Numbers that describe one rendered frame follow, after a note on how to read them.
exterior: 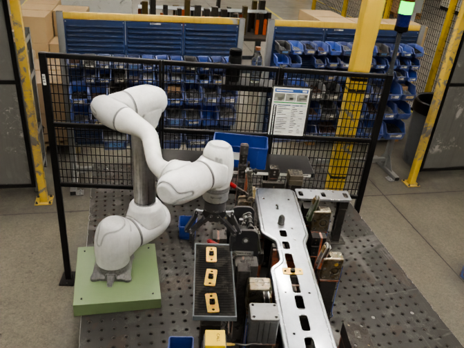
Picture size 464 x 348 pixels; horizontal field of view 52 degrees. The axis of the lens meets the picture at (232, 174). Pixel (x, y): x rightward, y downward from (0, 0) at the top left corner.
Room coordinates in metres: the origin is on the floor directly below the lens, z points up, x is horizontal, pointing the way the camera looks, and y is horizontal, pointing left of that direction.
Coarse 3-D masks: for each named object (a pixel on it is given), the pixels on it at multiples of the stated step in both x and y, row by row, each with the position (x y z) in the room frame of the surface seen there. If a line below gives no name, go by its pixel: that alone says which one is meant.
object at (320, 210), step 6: (318, 210) 1.94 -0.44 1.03; (324, 210) 1.92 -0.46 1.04; (330, 210) 1.93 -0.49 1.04; (318, 216) 1.90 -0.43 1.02; (324, 216) 1.91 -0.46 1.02; (330, 216) 1.91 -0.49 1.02; (312, 222) 1.90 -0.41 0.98; (318, 222) 1.90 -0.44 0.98; (324, 222) 1.91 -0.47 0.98; (312, 228) 1.90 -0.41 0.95; (318, 228) 1.90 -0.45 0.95; (324, 228) 1.91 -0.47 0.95
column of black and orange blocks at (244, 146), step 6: (240, 144) 2.27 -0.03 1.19; (246, 144) 2.25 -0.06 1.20; (240, 150) 2.24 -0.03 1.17; (246, 150) 2.24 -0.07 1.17; (240, 156) 2.24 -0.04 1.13; (246, 156) 2.24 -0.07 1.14; (240, 162) 2.24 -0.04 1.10; (240, 168) 2.24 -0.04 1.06; (240, 174) 2.24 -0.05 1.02; (240, 180) 2.24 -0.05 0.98; (240, 186) 2.24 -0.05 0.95
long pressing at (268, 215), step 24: (264, 192) 2.11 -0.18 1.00; (288, 192) 2.14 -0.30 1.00; (264, 216) 1.89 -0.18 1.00; (288, 216) 1.91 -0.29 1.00; (288, 240) 1.71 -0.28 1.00; (288, 288) 1.40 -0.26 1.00; (312, 288) 1.42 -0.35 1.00; (288, 312) 1.27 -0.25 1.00; (312, 312) 1.29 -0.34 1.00; (288, 336) 1.16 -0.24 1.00; (312, 336) 1.17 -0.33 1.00
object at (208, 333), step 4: (208, 332) 1.00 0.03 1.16; (212, 332) 1.00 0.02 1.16; (216, 332) 1.00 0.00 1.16; (220, 332) 1.01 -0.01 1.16; (224, 332) 1.01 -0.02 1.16; (208, 336) 0.99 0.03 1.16; (212, 336) 0.99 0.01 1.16; (216, 336) 0.99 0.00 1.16; (220, 336) 0.99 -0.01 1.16; (224, 336) 0.99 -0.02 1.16; (208, 340) 0.97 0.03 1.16; (212, 340) 0.97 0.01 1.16; (216, 340) 0.97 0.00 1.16; (220, 340) 0.97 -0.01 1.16; (224, 340) 0.98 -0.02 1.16; (208, 344) 0.96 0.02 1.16; (212, 344) 0.96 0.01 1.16; (216, 344) 0.96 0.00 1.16; (220, 344) 0.96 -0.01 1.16; (224, 344) 0.96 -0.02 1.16
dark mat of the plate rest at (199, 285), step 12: (204, 252) 1.38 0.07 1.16; (228, 252) 1.39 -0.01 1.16; (204, 264) 1.31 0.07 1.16; (216, 264) 1.31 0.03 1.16; (228, 264) 1.32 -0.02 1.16; (204, 276) 1.25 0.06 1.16; (228, 276) 1.26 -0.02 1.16; (204, 288) 1.19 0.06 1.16; (216, 288) 1.19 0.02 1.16; (228, 288) 1.20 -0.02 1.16; (204, 300) 1.13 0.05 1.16; (228, 300) 1.14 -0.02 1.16; (204, 312) 1.08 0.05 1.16; (228, 312) 1.09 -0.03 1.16
